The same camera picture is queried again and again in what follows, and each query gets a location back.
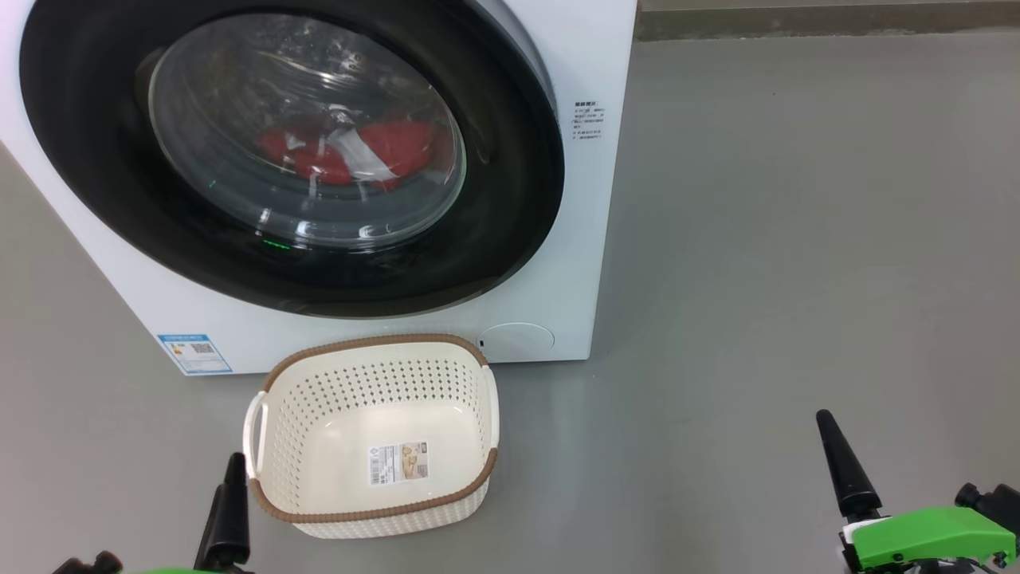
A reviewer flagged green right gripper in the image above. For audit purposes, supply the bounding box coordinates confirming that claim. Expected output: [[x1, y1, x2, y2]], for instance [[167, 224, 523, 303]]
[[815, 409, 1019, 574]]

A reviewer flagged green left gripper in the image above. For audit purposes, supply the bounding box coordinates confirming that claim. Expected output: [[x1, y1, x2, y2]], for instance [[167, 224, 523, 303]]
[[135, 452, 253, 574]]

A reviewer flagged red and white jersey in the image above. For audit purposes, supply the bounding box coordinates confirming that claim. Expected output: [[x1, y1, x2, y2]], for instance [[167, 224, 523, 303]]
[[259, 120, 447, 191]]

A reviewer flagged cream perforated laundry basket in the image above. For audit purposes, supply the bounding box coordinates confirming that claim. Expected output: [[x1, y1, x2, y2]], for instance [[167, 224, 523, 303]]
[[242, 333, 501, 541]]

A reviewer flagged white washing machine body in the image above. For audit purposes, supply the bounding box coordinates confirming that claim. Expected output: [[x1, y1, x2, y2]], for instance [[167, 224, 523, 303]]
[[0, 0, 638, 377]]

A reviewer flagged blue energy label sticker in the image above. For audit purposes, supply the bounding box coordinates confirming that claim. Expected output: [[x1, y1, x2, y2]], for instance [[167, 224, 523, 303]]
[[157, 333, 233, 375]]

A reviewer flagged paper product label sticker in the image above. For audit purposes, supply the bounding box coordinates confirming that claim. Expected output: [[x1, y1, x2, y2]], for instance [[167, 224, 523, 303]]
[[367, 442, 430, 488]]

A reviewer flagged round white filter cover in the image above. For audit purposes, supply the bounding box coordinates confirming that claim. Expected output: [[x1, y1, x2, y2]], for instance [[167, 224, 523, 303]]
[[477, 322, 556, 361]]

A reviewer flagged black text sticker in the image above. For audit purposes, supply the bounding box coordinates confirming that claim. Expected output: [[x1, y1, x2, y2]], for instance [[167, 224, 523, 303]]
[[572, 100, 606, 142]]

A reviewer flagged grey skirting board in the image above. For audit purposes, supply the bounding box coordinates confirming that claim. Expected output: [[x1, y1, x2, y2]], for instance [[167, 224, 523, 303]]
[[636, 6, 1020, 42]]

